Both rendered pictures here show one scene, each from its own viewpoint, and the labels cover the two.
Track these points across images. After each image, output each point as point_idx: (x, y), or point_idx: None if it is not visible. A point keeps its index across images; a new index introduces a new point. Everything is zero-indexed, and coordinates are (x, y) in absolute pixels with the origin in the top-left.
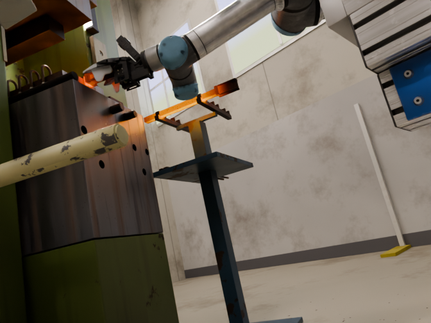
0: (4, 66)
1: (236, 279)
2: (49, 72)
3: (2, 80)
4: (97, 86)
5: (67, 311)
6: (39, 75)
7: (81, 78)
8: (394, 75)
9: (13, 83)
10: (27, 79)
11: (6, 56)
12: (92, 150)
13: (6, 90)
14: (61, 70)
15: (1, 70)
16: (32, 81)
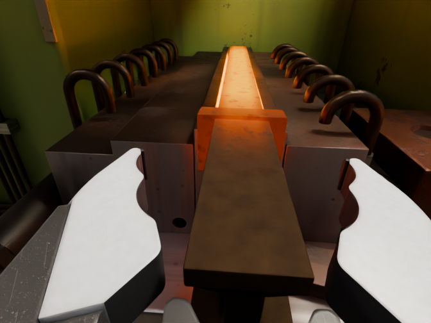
0: (54, 59)
1: None
2: (102, 93)
3: (59, 104)
4: (315, 150)
5: None
6: (126, 74)
7: (178, 147)
8: None
9: (146, 56)
10: (138, 66)
11: (47, 22)
12: None
13: (72, 126)
14: (46, 155)
15: (50, 77)
16: (99, 107)
